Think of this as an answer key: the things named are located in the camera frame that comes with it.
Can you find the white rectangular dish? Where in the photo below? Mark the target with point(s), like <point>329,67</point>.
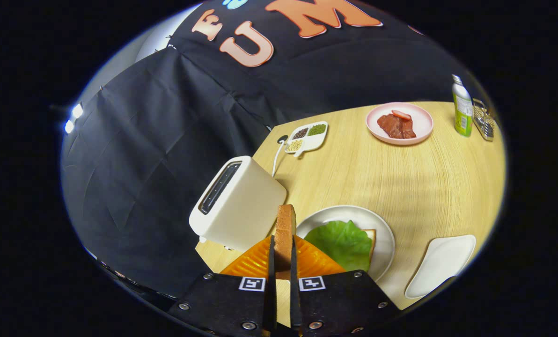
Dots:
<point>440,264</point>

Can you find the white bread slice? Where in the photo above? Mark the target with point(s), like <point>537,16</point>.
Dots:
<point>371,238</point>

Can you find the ceiling light strip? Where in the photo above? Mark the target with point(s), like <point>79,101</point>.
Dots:
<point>77,111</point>

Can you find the white toaster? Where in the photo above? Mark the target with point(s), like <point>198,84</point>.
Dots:
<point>246,206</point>

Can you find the white round plate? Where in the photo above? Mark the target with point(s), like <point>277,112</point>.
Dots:
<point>383,243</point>

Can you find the toasted bread slice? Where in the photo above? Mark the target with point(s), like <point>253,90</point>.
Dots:
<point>284,234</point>

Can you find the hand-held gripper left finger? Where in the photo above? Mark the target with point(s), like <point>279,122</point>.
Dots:
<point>223,304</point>

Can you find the green lettuce leaf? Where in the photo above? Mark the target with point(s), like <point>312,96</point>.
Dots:
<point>340,243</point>

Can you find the black backdrop cloth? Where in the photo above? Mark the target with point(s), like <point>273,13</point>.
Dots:
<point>166,117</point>

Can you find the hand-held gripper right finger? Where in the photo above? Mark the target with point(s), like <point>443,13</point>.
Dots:
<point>344,304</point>

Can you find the red sausage piece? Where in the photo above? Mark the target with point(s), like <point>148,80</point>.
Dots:
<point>400,114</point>

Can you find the green labelled bottle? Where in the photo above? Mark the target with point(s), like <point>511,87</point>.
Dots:
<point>463,112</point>

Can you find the brown meat slice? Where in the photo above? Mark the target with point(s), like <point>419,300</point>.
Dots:
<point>393,128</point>

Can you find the pink plate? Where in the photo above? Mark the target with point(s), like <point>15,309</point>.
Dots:
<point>424,124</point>

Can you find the white divided seed dish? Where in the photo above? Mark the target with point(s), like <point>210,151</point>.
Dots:
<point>314,140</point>

